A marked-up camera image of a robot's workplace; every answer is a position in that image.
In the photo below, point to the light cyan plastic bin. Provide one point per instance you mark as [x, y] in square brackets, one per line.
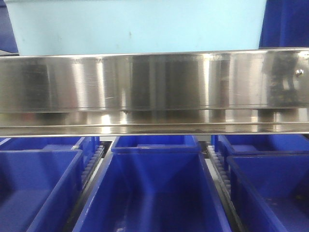
[67, 27]

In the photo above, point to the blue bin rear centre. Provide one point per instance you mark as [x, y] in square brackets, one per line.
[155, 144]

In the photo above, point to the blue bin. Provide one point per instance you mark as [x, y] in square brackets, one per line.
[155, 144]
[38, 189]
[270, 193]
[167, 192]
[88, 145]
[242, 145]

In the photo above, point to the blue bin rear left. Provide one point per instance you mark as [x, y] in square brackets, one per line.
[88, 145]

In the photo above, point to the blue bin rear right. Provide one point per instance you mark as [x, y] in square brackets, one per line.
[242, 145]

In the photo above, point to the blue bin front centre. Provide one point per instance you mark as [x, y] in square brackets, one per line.
[167, 192]

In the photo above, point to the blue bin front left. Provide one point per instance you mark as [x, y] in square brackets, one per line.
[38, 189]

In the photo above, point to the blue bin front right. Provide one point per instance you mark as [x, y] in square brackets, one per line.
[270, 193]

